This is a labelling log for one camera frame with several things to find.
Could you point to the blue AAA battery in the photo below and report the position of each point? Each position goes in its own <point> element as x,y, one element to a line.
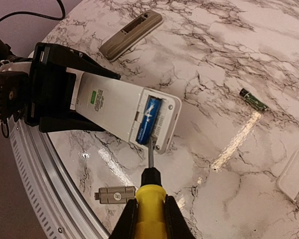
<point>148,121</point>

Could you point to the front aluminium table rail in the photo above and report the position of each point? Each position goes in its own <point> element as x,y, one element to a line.
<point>57,203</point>

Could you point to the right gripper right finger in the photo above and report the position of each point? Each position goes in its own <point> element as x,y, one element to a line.
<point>176,226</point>

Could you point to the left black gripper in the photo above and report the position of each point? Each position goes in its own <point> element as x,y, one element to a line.
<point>52,88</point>

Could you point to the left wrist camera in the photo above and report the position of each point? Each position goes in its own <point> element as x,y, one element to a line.
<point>14,87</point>

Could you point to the grey battery compartment cover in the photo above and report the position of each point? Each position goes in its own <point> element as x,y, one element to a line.
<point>115,195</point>

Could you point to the white battery compartment cover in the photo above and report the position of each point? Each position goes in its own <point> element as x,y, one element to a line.
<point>288,181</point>

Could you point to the white remote control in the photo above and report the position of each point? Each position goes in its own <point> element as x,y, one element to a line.
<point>118,107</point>
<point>129,35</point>

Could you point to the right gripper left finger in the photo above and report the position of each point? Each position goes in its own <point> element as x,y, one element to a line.
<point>126,225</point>

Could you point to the green black AAA battery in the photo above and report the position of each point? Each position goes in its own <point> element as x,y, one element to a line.
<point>252,100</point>

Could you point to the yellow handle screwdriver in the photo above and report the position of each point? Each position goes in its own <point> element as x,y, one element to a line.
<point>150,198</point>

